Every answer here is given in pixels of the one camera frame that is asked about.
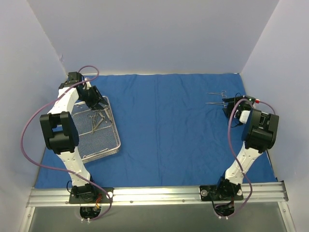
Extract wire mesh instrument tray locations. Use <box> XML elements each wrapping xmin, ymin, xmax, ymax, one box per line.
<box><xmin>71</xmin><ymin>101</ymin><xmax>121</xmax><ymax>158</ymax></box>

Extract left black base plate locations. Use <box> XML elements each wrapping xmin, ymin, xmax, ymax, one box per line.
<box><xmin>69</xmin><ymin>185</ymin><xmax>110</xmax><ymax>204</ymax></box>

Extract steel surgical scissors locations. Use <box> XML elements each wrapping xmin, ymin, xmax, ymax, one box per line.
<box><xmin>87</xmin><ymin>113</ymin><xmax>98</xmax><ymax>132</ymax></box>

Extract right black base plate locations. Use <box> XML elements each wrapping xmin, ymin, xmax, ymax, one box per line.
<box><xmin>199</xmin><ymin>185</ymin><xmax>244</xmax><ymax>202</ymax></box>

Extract blue surgical drape cloth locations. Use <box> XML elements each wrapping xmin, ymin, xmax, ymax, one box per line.
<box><xmin>35</xmin><ymin>73</ymin><xmax>278</xmax><ymax>189</ymax></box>

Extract steel forceps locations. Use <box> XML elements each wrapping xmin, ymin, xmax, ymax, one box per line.
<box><xmin>94</xmin><ymin>110</ymin><xmax>111</xmax><ymax>132</ymax></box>

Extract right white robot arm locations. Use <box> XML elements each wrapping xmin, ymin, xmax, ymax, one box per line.
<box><xmin>214</xmin><ymin>96</ymin><xmax>280</xmax><ymax>200</ymax></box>

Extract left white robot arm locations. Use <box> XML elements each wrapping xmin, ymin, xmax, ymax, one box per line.
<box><xmin>40</xmin><ymin>72</ymin><xmax>109</xmax><ymax>203</ymax></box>

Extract steel tray divider rod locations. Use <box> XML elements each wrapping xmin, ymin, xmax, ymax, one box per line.
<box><xmin>82</xmin><ymin>148</ymin><xmax>109</xmax><ymax>162</ymax></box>

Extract front aluminium rail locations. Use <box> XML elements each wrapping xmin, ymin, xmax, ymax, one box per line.
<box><xmin>27</xmin><ymin>182</ymin><xmax>288</xmax><ymax>207</ymax></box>

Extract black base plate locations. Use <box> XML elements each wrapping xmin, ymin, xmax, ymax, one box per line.
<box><xmin>199</xmin><ymin>185</ymin><xmax>244</xmax><ymax>202</ymax></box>
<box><xmin>69</xmin><ymin>185</ymin><xmax>110</xmax><ymax>204</ymax></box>

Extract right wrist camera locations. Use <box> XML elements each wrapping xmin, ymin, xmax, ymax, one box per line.
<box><xmin>239</xmin><ymin>99</ymin><xmax>260</xmax><ymax>124</ymax></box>

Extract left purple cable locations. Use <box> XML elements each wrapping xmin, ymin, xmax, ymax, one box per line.
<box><xmin>19</xmin><ymin>65</ymin><xmax>114</xmax><ymax>221</ymax></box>

